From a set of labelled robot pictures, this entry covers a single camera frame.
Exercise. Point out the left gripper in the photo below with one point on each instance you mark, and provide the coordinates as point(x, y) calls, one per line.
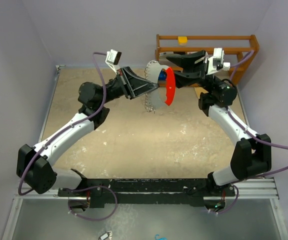
point(133, 86)

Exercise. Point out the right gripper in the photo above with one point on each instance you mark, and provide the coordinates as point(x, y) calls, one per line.
point(186, 62)

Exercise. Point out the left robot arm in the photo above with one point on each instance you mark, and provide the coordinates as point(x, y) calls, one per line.
point(35, 164)

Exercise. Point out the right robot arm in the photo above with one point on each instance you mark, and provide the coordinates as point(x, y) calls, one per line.
point(252, 153)

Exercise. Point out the brown envelope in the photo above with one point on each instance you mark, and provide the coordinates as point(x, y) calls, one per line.
point(199, 91)

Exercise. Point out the white stapler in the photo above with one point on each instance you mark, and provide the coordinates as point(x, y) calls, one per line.
point(163, 55)

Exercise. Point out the yellow block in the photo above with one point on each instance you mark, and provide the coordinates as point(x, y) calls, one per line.
point(182, 40)

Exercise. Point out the wooden shelf rack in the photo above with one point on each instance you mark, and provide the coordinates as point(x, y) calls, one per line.
point(239, 50)

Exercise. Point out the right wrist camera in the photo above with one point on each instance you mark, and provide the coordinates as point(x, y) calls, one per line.
point(216, 63)

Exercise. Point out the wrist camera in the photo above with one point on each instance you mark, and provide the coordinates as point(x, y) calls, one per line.
point(112, 59)
point(216, 63)

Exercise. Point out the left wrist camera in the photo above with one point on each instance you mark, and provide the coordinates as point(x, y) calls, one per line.
point(112, 59)

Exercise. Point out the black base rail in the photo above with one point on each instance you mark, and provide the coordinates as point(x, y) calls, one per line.
point(174, 191)

